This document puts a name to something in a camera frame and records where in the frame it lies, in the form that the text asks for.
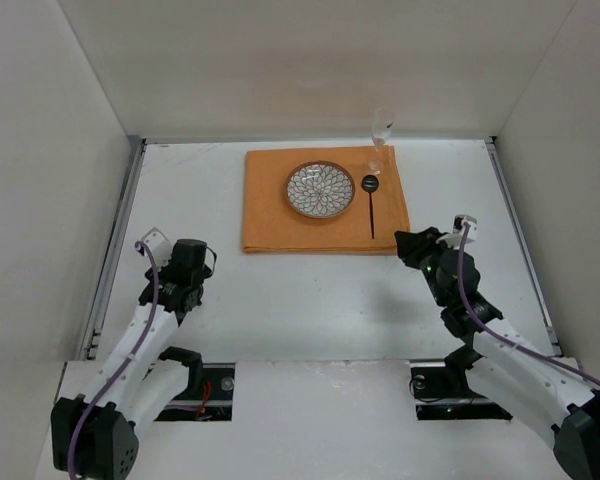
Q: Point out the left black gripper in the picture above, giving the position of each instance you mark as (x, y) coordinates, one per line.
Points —
(171, 296)

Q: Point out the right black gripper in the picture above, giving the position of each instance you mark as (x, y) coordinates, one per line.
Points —
(421, 246)

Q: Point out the black spoon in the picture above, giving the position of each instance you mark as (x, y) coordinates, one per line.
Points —
(370, 184)

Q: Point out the orange cloth placemat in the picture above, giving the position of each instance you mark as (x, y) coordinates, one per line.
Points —
(271, 225)

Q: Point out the floral patterned ceramic plate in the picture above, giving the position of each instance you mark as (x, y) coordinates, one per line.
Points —
(320, 190)

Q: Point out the clear wine glass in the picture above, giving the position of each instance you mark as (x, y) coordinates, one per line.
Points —
(381, 129)

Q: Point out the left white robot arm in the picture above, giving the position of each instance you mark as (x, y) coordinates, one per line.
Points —
(95, 435)

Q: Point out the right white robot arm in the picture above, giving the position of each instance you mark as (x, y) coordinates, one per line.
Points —
(558, 402)

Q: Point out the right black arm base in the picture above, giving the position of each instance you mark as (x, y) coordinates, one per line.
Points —
(441, 392)

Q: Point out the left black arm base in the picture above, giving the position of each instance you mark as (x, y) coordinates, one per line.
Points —
(208, 396)

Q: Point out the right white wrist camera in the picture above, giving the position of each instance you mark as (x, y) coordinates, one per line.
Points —
(464, 231)

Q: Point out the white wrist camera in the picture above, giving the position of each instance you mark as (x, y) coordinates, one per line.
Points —
(464, 231)
(158, 244)

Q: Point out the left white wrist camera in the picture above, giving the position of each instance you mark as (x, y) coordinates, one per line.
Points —
(158, 244)

